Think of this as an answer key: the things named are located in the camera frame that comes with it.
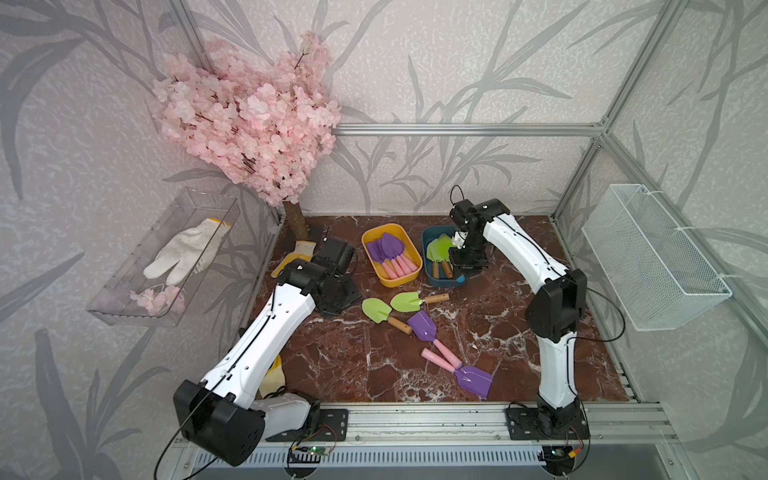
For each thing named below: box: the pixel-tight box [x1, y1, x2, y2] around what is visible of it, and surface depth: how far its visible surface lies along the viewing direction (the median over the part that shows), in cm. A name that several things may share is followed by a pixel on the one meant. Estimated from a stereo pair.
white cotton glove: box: [143, 218, 231, 285], surface depth 68 cm
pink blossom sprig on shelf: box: [129, 284, 186, 316], surface depth 60 cm
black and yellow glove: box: [259, 354, 286, 398], surface depth 82 cm
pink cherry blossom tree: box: [152, 32, 341, 241], surface depth 75 cm
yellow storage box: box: [362, 223, 423, 288], surface depth 108 cm
